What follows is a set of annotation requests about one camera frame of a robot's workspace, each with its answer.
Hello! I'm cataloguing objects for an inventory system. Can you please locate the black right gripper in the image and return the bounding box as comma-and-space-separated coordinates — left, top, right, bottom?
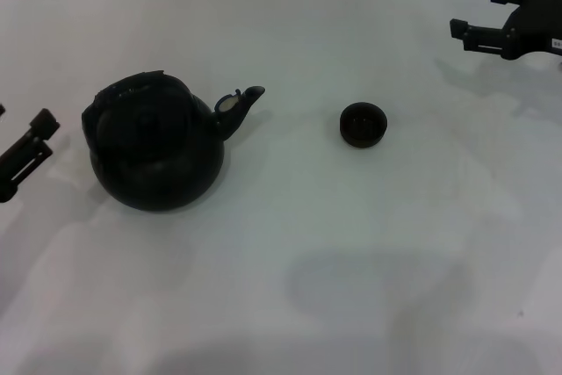
450, 0, 562, 61

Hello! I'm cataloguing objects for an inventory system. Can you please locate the small dark teacup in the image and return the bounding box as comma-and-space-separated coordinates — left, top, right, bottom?
339, 102, 389, 149

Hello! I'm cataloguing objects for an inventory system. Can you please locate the black round teapot with handle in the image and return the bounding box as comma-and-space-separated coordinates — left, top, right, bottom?
81, 69, 267, 213

